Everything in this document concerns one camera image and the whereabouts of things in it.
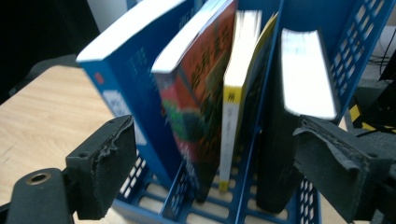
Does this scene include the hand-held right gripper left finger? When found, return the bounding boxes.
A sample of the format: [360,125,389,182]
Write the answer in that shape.
[64,114,138,221]

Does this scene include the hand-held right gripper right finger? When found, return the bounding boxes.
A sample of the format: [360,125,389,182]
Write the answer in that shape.
[292,115,394,224]

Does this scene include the black book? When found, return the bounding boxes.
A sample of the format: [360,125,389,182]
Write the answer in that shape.
[255,27,341,215]

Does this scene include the blue book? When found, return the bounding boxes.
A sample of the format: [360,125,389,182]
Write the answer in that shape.
[75,0,195,189]

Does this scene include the yellow book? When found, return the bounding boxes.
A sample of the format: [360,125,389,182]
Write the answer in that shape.
[218,9,280,193]

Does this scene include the multicoloured cover book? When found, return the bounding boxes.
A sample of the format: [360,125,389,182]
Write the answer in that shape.
[150,0,240,204]

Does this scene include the blue plastic file rack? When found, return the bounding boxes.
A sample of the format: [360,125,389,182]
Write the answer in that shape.
[111,0,396,224]

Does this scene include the black stand base yellow stripes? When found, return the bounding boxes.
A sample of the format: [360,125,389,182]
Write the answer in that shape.
[346,46,396,135]

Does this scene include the white cabinet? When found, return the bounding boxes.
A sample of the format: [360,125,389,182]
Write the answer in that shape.
[86,0,134,34]

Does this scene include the black curtain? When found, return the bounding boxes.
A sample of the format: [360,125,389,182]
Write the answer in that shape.
[0,0,101,105]

